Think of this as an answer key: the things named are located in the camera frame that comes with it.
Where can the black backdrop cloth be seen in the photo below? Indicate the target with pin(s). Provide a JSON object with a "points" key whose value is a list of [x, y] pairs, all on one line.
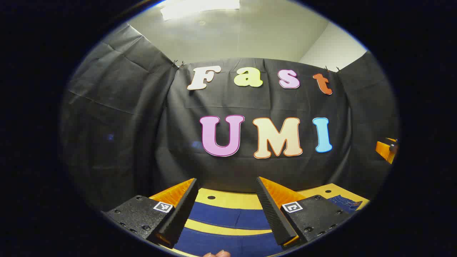
{"points": [[142, 142]]}

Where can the blue denim jeans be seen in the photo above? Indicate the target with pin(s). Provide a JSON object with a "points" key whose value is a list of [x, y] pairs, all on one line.
{"points": [[228, 217]]}

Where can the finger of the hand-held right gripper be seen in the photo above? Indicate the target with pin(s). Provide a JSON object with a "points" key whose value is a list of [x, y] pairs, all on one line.
{"points": [[385, 150]]}

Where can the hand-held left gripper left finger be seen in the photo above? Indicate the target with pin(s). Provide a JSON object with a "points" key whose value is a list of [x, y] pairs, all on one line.
{"points": [[180, 210]]}

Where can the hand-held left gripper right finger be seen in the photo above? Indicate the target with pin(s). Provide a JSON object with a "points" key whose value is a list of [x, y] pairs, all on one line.
{"points": [[273, 210]]}

